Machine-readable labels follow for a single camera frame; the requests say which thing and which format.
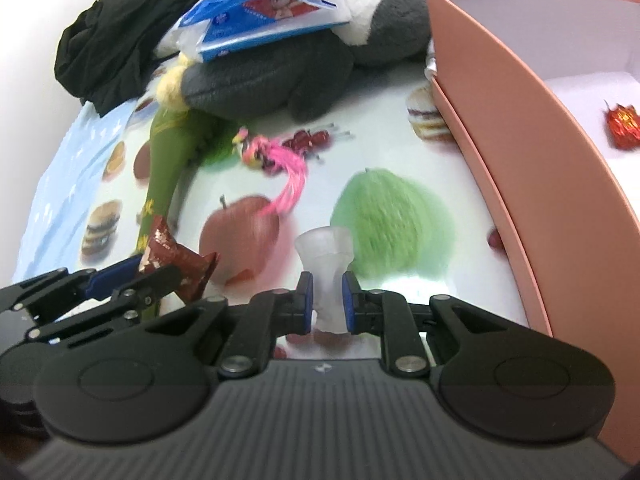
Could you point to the grey white penguin plush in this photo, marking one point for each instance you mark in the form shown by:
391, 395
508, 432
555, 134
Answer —
306, 73

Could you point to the frosted translucent plastic cup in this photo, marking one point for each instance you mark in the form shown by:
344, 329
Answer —
326, 254

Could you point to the salmon pink cardboard box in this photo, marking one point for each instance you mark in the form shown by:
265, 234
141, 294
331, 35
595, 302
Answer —
523, 86

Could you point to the blue tissue pack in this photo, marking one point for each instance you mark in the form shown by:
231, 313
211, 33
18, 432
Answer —
213, 28

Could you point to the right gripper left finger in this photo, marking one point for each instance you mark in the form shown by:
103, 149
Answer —
265, 318

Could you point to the black clothing pile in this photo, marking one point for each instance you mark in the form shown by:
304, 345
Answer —
107, 56

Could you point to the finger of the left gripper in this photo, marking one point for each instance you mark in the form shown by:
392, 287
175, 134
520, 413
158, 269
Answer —
56, 318
73, 287

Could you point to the dark red candy wrapper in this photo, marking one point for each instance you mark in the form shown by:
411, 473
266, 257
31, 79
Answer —
161, 249

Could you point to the green embroidered plush stick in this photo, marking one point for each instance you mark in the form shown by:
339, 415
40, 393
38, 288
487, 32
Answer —
175, 138

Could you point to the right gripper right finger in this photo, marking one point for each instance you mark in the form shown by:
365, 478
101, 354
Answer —
388, 316

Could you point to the red snack packet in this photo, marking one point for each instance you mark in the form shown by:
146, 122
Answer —
623, 126

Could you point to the pink tassel charm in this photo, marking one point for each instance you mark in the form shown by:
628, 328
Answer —
272, 157

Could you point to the fruit print mat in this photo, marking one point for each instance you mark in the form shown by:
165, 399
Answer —
374, 133

